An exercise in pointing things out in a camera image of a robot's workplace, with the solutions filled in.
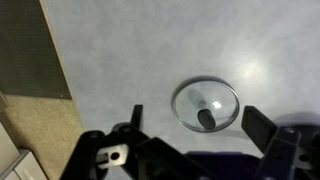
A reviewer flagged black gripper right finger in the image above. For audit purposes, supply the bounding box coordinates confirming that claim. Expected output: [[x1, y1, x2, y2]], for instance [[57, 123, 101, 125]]
[[240, 105, 320, 180]]

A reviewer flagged white cabinet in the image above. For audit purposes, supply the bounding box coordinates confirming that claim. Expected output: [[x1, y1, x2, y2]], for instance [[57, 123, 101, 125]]
[[0, 123, 48, 180]]

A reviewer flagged glass lid with black knob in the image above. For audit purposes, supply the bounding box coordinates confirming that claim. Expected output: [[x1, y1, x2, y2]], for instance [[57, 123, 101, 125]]
[[170, 75, 241, 134]]

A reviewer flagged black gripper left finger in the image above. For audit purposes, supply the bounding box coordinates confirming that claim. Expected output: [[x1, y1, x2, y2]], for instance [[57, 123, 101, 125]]
[[59, 104, 214, 180]]

